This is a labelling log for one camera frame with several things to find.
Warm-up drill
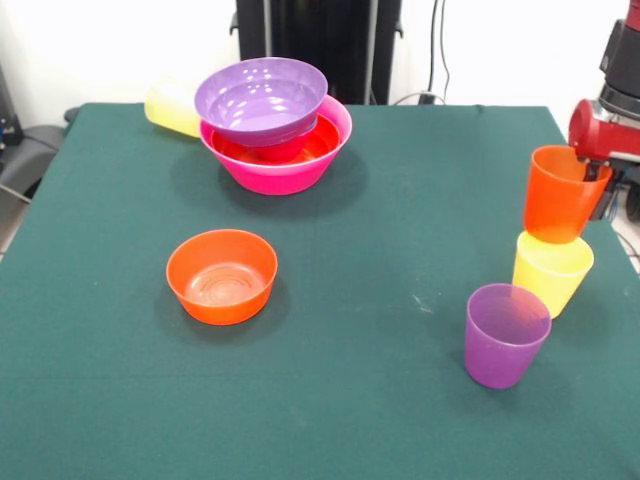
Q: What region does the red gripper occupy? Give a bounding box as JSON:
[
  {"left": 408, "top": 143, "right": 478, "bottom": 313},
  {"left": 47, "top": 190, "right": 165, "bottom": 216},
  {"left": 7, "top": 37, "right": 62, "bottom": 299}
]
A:
[{"left": 569, "top": 98, "right": 640, "bottom": 222}]

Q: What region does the orange cup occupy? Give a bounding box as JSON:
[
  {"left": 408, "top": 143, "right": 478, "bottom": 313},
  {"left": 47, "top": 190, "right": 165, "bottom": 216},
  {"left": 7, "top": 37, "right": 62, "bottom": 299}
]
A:
[{"left": 522, "top": 144, "right": 614, "bottom": 246}]

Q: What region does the bright yellow cup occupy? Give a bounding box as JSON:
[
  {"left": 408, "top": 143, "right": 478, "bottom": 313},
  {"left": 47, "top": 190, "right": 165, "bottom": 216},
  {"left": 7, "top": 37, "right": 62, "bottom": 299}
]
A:
[{"left": 511, "top": 230, "right": 596, "bottom": 322}]

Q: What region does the purple cup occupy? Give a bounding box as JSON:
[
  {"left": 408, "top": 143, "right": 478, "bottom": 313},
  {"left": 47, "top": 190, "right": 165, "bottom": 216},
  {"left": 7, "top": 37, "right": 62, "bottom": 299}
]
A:
[{"left": 463, "top": 283, "right": 553, "bottom": 390}]

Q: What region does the large orange bowl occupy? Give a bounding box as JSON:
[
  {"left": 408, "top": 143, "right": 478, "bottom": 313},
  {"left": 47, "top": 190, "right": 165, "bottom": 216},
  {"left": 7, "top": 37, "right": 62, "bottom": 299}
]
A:
[{"left": 210, "top": 113, "right": 343, "bottom": 167}]

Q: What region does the small pink-red bowl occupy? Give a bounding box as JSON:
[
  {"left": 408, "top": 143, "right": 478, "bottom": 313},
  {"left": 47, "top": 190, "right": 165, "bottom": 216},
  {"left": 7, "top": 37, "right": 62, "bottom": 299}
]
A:
[{"left": 256, "top": 133, "right": 308, "bottom": 164}]

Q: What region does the large pink bowl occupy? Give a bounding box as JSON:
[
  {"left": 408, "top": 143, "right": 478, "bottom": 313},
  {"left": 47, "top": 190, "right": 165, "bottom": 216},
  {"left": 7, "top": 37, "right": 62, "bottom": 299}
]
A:
[{"left": 199, "top": 94, "right": 354, "bottom": 197}]

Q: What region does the purple bowl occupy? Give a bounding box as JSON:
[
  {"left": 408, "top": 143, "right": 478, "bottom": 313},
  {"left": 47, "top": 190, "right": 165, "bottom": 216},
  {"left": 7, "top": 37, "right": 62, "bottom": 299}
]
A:
[{"left": 193, "top": 56, "right": 330, "bottom": 149}]

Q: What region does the small orange bowl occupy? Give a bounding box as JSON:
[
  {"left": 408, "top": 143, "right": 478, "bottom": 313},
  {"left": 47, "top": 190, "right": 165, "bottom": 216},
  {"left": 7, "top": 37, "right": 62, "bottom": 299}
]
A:
[{"left": 165, "top": 228, "right": 279, "bottom": 327}]

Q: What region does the pale yellow cup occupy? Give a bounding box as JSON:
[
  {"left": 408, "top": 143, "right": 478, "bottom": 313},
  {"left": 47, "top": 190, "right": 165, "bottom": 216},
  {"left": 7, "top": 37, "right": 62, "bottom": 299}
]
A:
[{"left": 143, "top": 79, "right": 203, "bottom": 139}]

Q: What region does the dark green tablecloth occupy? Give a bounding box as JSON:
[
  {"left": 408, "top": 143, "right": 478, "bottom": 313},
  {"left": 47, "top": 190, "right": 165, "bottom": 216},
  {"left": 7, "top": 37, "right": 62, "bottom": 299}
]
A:
[{"left": 0, "top": 102, "right": 640, "bottom": 480}]

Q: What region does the tangle of floor cables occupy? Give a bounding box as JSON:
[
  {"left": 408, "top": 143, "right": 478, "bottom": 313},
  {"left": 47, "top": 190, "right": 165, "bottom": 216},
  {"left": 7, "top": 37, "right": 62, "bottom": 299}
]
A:
[{"left": 604, "top": 182, "right": 640, "bottom": 261}]

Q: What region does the black hanging cable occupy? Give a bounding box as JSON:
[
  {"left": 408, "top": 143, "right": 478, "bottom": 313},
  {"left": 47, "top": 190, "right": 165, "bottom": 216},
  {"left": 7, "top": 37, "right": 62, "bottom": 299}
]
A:
[{"left": 428, "top": 0, "right": 454, "bottom": 104}]

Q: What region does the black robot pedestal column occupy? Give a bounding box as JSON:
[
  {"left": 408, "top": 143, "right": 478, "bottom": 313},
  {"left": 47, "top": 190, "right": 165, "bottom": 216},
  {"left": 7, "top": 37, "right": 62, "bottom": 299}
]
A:
[{"left": 229, "top": 0, "right": 404, "bottom": 106}]

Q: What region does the black pedestal foot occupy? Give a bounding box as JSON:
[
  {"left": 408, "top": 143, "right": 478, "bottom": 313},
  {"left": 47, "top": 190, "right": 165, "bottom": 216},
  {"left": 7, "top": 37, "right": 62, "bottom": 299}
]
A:
[{"left": 0, "top": 124, "right": 69, "bottom": 211}]

